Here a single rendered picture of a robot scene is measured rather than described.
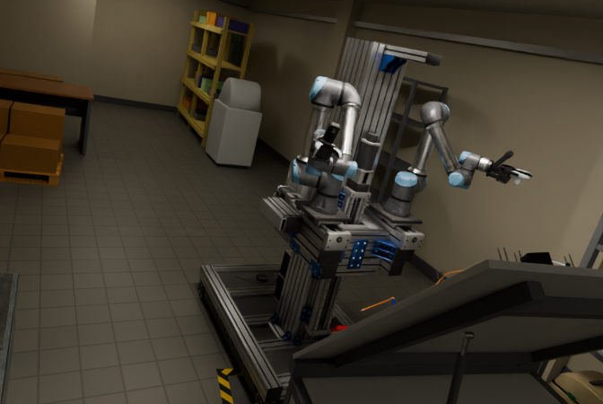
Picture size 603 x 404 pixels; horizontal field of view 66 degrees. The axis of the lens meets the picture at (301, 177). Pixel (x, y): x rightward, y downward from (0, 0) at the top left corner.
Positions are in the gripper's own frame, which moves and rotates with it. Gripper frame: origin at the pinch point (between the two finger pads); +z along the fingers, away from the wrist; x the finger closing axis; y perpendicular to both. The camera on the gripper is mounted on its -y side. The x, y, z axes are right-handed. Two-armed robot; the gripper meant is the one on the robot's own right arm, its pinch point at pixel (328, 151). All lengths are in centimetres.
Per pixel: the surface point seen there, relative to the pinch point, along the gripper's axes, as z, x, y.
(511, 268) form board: 89, -25, -8
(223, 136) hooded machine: -475, 63, 123
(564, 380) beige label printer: -2, -140, 60
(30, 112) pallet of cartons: -311, 245, 130
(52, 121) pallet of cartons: -318, 226, 134
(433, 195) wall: -281, -169, 57
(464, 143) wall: -267, -167, -5
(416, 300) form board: 75, -19, 11
